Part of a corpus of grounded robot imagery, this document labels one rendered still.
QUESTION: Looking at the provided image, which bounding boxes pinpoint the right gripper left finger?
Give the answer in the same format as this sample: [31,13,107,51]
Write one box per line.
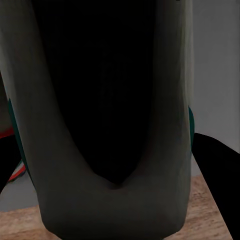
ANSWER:
[0,135,22,193]

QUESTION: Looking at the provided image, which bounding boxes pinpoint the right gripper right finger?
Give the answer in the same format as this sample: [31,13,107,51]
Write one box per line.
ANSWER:
[191,133,240,240]

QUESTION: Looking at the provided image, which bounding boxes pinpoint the gym shoe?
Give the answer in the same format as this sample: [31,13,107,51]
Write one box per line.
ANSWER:
[0,0,195,240]
[0,72,27,184]

